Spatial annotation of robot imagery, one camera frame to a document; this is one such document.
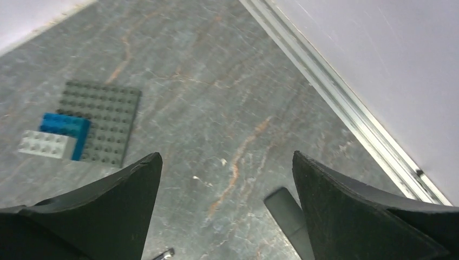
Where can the light grey lego brick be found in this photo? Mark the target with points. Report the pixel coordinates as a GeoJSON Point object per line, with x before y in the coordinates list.
{"type": "Point", "coordinates": [47, 144]}

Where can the aluminium frame rail right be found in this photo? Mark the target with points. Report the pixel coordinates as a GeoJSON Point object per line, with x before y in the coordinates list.
{"type": "Point", "coordinates": [383, 148]}

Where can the blue lego brick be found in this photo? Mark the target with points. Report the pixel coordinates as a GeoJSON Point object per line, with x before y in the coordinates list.
{"type": "Point", "coordinates": [70, 126]}

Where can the black remote control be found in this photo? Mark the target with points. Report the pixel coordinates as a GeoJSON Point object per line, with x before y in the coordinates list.
{"type": "Point", "coordinates": [291, 220]}

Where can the grey lego baseplate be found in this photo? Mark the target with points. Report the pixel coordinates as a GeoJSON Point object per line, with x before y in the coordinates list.
{"type": "Point", "coordinates": [111, 111]}

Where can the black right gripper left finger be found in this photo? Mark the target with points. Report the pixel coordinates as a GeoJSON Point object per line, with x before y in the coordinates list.
{"type": "Point", "coordinates": [106, 219]}

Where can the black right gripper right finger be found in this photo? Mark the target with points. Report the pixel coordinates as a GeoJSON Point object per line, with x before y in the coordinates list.
{"type": "Point", "coordinates": [349, 219]}

